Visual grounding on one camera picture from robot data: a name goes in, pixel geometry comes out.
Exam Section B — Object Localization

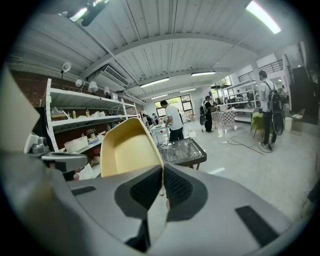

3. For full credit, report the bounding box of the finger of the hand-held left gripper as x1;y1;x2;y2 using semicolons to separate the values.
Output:
41;151;88;174

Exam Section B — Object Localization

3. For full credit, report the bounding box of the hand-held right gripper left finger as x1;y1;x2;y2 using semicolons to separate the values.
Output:
0;152;165;256

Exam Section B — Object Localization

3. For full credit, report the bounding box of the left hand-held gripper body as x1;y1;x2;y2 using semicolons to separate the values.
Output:
0;67;52;156

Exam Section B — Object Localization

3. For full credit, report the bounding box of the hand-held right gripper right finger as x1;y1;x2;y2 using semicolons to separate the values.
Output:
149;163;298;256

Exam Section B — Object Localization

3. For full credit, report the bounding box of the yellow rectangular dish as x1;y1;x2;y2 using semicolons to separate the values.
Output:
99;117;165;187

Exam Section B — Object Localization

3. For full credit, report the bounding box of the white woven basket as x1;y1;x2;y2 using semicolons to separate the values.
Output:
63;136;90;153

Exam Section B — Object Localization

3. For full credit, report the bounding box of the black lattice table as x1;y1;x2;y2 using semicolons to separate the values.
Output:
156;137;208;171

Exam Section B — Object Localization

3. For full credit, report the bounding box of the white shelving unit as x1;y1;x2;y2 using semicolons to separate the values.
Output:
41;78;141;180

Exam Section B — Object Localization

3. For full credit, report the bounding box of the white round lamp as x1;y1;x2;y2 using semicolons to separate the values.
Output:
60;61;73;75

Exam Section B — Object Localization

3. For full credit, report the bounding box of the checkered cloth table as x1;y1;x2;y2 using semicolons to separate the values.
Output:
211;109;236;127

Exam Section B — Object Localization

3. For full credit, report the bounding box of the green chair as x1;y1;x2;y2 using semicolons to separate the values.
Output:
251;111;266;139

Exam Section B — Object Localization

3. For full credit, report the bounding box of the white shade table lamp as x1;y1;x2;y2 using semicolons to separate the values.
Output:
87;81;99;95

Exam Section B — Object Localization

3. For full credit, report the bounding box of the ceiling air conditioner unit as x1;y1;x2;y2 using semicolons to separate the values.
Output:
96;63;131;88

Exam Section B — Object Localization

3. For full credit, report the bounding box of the black floor cable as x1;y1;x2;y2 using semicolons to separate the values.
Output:
228;138;274;155

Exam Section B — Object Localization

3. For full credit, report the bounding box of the black window frame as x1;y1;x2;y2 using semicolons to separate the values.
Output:
154;94;192;117

